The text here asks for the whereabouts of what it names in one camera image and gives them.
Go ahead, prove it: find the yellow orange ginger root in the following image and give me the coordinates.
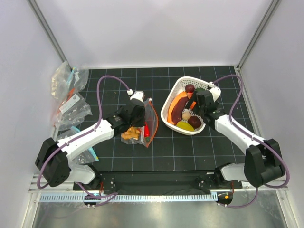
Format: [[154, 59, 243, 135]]
[[121, 127, 141, 140]]

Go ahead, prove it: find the dark red passion fruit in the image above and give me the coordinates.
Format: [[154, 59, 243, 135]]
[[188, 116, 202, 129]]

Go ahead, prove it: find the red chili pepper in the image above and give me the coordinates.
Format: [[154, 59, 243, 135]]
[[144, 122, 150, 138]]

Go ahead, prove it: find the white perforated plastic basket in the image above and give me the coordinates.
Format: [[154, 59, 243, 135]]
[[160, 76, 211, 136]]

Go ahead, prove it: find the clear zip bag orange zipper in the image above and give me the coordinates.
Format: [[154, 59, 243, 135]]
[[121, 98, 159, 148]]

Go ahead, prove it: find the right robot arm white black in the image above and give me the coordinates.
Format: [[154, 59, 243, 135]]
[[189, 90, 288, 188]]

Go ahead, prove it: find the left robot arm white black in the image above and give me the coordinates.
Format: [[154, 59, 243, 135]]
[[35, 98, 146, 190]]

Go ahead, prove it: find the clear bag with white label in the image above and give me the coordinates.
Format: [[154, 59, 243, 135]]
[[54, 93, 92, 131]]

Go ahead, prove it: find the dark purple plum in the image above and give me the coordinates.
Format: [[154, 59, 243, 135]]
[[185, 84, 195, 93]]

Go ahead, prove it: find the orange papaya slice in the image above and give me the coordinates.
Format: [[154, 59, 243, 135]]
[[167, 92, 188, 125]]

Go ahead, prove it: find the dark red meat slice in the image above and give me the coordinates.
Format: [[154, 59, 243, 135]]
[[171, 97, 189, 125]]

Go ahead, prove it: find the beige garlic bulb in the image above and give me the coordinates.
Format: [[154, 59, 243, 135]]
[[182, 112, 191, 120]]

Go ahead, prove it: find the yellow lemon slice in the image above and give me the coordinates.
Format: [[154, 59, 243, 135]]
[[176, 121, 194, 132]]

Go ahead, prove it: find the black grid cutting mat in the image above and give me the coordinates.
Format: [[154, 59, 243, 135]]
[[78, 66, 253, 171]]

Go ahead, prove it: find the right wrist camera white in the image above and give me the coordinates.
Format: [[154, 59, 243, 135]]
[[208, 82, 221, 102]]

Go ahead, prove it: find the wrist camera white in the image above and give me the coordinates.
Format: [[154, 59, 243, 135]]
[[208, 82, 221, 102], [130, 91, 145, 102]]

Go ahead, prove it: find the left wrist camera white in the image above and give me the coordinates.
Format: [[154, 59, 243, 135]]
[[130, 91, 145, 102]]

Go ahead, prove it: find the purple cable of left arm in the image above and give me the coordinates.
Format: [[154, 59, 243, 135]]
[[37, 75, 133, 208]]

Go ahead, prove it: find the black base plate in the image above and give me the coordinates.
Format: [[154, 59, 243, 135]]
[[84, 171, 242, 195]]

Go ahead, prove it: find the aluminium frame rail right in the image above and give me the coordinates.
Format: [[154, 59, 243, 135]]
[[237, 0, 281, 71]]

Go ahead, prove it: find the aluminium frame rail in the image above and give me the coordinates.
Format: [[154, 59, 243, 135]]
[[27, 0, 68, 62], [237, 0, 281, 71]]

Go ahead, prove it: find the slotted aluminium cable duct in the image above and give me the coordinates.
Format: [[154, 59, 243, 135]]
[[39, 192, 218, 203]]

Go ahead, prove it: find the aluminium frame rail left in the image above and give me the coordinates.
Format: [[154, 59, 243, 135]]
[[27, 0, 68, 62]]

